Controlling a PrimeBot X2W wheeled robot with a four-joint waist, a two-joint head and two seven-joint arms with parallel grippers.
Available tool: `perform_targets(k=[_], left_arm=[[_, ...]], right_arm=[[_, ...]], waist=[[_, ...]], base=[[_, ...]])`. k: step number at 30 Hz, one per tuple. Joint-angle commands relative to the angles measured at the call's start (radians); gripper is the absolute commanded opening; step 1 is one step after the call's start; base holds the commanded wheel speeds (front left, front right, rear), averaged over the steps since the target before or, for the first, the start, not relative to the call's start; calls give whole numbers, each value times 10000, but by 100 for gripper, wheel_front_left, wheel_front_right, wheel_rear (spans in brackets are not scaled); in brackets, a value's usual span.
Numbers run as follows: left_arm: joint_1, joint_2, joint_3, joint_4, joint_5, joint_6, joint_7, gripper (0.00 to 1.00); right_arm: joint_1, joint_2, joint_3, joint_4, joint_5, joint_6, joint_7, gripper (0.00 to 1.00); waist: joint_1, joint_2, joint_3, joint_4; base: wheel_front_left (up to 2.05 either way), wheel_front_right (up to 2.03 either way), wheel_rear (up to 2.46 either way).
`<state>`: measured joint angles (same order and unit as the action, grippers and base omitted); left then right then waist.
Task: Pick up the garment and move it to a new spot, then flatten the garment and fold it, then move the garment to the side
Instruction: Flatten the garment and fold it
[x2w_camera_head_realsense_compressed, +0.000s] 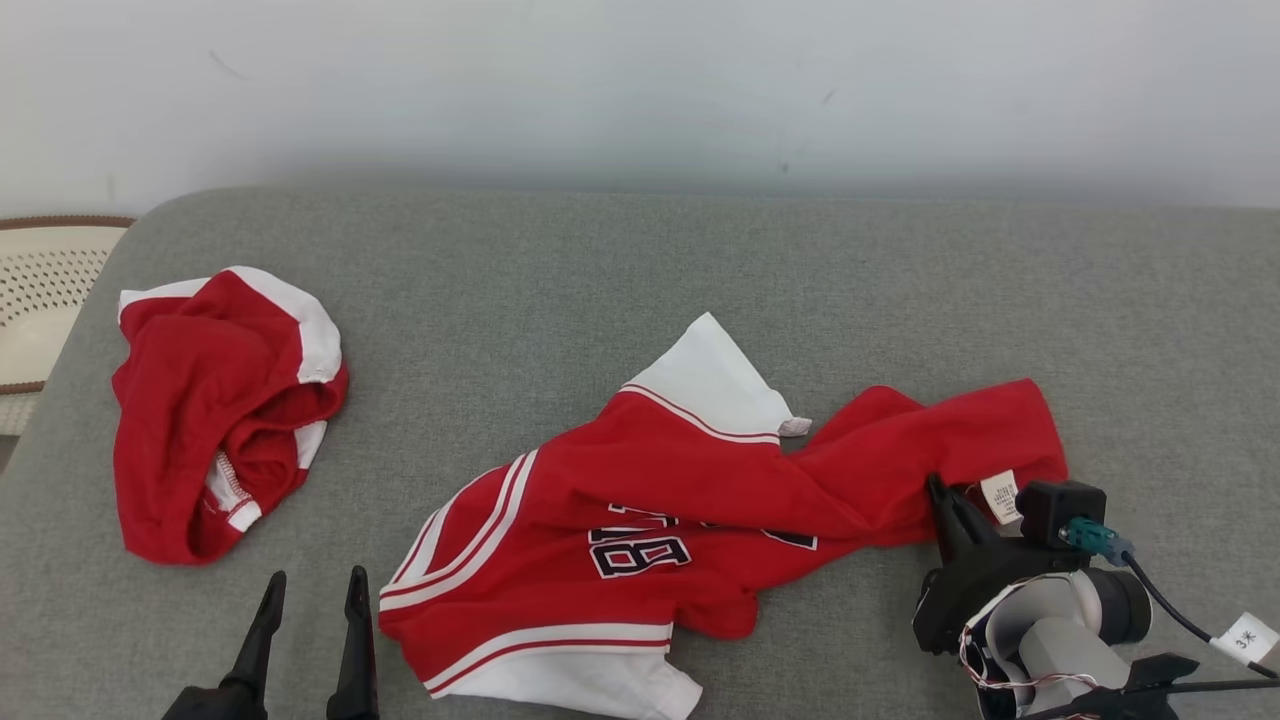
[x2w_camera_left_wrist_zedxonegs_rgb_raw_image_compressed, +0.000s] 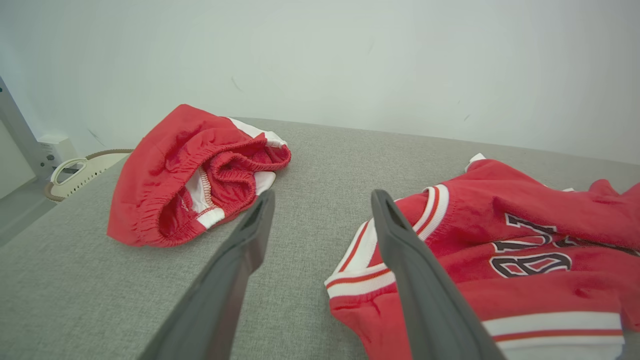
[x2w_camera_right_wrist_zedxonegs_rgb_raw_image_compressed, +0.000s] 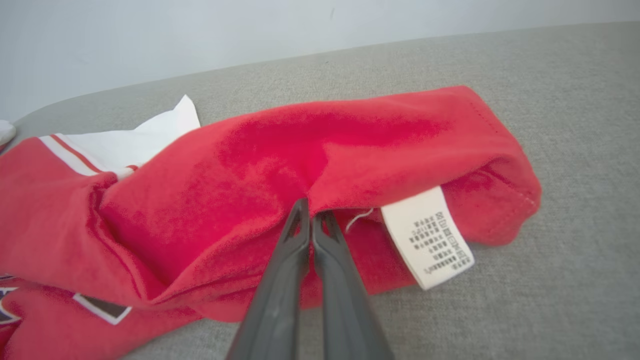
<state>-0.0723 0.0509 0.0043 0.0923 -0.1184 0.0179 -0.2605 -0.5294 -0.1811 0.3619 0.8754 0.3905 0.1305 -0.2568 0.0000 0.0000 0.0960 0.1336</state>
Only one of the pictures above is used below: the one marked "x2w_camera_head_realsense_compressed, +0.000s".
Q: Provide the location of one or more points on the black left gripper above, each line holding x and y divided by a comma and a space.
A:
225, 705

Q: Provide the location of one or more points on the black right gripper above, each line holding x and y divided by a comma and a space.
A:
965, 595

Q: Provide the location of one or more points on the red shorts with white band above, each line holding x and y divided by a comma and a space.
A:
190, 420

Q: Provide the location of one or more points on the red jersey with number print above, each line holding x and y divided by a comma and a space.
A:
620, 500

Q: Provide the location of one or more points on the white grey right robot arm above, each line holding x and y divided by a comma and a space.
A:
1070, 640

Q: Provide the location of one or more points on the cream perforated laundry basket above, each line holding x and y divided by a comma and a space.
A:
50, 300

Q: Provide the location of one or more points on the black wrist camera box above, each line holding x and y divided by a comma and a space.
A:
1060, 510

